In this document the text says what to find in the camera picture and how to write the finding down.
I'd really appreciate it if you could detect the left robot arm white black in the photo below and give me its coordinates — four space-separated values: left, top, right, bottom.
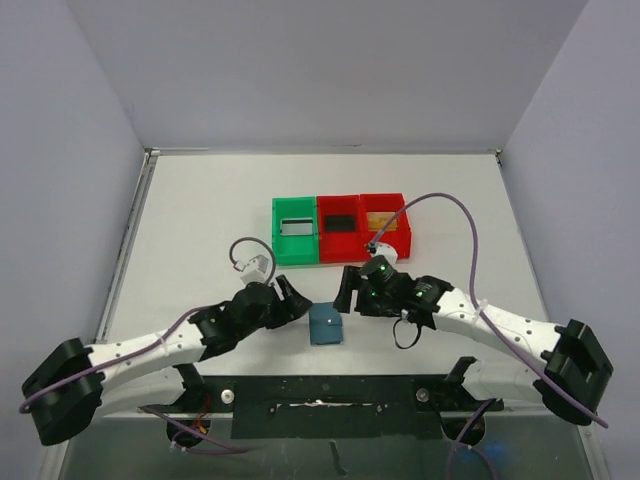
19 275 312 446

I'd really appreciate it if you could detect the aluminium rail left edge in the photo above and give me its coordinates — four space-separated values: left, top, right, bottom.
94 149 159 343

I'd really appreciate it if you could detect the blue leather card holder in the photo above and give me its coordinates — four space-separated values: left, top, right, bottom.
308 303 344 346

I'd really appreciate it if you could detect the black card in red bin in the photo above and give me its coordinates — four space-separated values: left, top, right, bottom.
324 215 357 233

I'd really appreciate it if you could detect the green plastic bin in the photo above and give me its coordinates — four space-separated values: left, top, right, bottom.
271 196 319 266

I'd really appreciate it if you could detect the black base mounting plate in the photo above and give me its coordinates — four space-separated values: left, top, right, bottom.
153 374 481 440

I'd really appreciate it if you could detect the right red plastic bin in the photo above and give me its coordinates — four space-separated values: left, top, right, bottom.
358 191 414 262

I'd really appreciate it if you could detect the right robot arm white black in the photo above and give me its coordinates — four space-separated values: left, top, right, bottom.
333 256 614 426

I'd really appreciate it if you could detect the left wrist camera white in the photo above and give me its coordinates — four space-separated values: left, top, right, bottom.
239 254 269 285

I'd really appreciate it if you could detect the silver card in green bin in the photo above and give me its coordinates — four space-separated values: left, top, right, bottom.
279 217 316 237

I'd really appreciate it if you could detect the gold card in red bin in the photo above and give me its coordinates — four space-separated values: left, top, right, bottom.
366 211 398 232

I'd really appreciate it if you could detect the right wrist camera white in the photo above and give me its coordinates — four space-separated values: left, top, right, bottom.
367 242 398 264

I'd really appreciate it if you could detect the middle red plastic bin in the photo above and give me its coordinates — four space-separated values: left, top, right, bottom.
316 195 369 263

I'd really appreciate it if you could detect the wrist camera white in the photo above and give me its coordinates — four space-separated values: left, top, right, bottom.
367 242 398 264
239 254 269 285

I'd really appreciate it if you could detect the red plastic bin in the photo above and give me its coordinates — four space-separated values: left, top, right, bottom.
316 195 369 263
358 191 414 262

